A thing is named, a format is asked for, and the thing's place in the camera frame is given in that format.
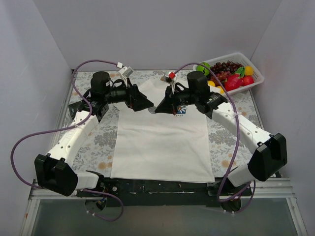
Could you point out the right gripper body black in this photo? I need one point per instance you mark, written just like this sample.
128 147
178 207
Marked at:
171 100

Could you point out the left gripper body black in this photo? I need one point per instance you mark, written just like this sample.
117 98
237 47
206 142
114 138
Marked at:
133 97

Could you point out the white t-shirt daisy print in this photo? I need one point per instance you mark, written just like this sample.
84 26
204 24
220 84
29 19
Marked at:
162 146

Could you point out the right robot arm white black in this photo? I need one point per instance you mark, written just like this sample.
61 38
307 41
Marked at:
269 152

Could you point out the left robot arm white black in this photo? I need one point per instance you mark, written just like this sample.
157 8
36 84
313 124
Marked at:
54 170

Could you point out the yellow orange left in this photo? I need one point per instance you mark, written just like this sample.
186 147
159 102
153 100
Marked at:
211 83

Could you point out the yellow orange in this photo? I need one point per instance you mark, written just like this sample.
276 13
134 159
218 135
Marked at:
211 83
220 89

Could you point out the green watermelon ball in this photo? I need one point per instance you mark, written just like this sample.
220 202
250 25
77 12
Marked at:
203 68

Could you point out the yellow orange front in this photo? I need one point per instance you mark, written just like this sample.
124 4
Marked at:
220 89

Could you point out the red grape bunch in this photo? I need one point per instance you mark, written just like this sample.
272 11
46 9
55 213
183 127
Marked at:
222 77

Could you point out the black green cardboard box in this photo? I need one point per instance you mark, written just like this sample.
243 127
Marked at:
74 108

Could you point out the red dragon fruit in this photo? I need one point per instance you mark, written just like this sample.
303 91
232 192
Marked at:
233 82

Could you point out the dark purple grape bunch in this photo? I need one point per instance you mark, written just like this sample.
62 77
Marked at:
226 67

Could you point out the red apple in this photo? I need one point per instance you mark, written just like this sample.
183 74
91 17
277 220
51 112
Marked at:
247 80

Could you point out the white plastic fruit basket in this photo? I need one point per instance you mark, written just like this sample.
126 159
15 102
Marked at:
243 60

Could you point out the yellow lemon back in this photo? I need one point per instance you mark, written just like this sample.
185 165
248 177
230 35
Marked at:
248 71

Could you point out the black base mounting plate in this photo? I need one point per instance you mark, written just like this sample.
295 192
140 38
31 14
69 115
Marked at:
168 193

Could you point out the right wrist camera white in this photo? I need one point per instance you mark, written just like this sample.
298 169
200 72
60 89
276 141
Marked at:
169 77

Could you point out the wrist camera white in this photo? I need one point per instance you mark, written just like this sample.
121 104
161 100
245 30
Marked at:
169 77
125 72

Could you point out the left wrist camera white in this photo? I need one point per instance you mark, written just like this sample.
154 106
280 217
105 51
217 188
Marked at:
125 72

